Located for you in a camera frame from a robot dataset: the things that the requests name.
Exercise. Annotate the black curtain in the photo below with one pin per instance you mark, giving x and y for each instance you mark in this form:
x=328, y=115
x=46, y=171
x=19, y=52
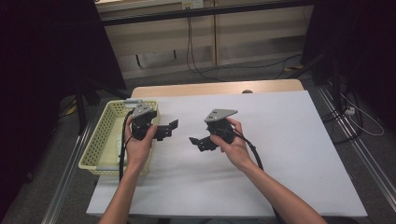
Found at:
x=358, y=37
x=46, y=62

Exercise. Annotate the metal floor rail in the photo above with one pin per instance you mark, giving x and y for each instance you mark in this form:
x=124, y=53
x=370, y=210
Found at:
x=367, y=158
x=63, y=180

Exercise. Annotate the yellow floor marker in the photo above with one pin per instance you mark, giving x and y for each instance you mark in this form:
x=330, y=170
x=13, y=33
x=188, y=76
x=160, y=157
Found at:
x=71, y=110

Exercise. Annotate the person's left hand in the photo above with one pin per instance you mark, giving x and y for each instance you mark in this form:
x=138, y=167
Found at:
x=137, y=152

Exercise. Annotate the black horizontal bar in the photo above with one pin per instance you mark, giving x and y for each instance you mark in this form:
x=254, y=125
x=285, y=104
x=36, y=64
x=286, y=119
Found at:
x=202, y=12

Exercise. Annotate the pale yellow perforated basket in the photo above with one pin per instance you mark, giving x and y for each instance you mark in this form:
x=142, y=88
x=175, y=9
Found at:
x=102, y=143

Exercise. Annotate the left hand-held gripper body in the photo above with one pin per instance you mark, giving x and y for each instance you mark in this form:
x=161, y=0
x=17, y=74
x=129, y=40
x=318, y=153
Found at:
x=143, y=124

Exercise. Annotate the vertical wooden strip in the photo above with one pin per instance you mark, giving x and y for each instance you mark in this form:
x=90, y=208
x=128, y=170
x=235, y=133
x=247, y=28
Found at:
x=214, y=37

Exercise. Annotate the white wall power socket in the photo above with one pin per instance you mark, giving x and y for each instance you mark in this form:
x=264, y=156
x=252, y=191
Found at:
x=193, y=4

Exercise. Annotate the round table grommet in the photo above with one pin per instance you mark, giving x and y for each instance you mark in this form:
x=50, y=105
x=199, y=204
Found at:
x=247, y=91

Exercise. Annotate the person's right hand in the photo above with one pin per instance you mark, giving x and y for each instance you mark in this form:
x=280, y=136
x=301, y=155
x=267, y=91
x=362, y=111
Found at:
x=236, y=152

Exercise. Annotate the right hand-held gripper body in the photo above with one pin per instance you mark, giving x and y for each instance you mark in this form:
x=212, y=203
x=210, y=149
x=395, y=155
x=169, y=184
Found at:
x=221, y=127

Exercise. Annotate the white power plug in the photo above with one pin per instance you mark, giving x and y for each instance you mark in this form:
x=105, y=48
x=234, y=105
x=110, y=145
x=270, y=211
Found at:
x=350, y=111

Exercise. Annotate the black stand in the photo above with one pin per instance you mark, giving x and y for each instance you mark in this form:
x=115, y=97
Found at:
x=334, y=81
x=81, y=109

